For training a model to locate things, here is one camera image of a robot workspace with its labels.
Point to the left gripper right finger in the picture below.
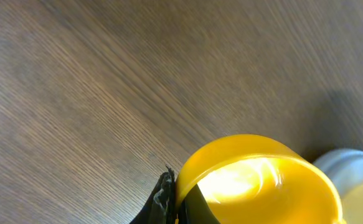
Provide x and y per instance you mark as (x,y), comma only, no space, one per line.
(195,210)

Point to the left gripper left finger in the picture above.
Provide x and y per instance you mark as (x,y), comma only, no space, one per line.
(160,205)

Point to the white digital kitchen scale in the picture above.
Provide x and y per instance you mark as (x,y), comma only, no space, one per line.
(344,167)

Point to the yellow measuring scoop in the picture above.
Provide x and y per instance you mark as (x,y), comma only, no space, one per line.
(248,178)

